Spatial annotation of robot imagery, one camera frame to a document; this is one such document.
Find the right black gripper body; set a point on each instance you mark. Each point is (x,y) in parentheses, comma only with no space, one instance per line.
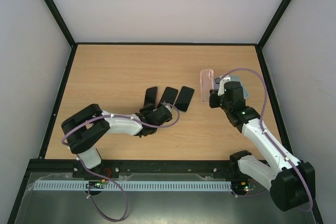
(214,99)

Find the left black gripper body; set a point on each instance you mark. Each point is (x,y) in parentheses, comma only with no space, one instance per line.
(144,110)

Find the pink phone case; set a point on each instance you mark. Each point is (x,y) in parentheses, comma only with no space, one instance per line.
(206,84)

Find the light blue phone case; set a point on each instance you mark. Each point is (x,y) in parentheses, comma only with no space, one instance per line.
(237,79)

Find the teal phone black screen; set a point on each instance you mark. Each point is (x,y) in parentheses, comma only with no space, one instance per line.
(184,98)

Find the lilac phone case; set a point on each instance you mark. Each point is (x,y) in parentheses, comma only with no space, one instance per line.
(216,83)

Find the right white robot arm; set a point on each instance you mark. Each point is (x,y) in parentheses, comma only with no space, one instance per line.
(290,182)

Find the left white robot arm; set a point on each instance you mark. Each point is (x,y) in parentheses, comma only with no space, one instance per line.
(83,130)

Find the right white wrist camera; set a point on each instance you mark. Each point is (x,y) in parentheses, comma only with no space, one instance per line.
(224,79)

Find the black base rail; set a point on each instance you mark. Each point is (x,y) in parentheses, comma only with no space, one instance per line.
(214,169)

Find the grey slotted cable duct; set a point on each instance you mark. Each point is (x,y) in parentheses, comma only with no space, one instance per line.
(77,185)

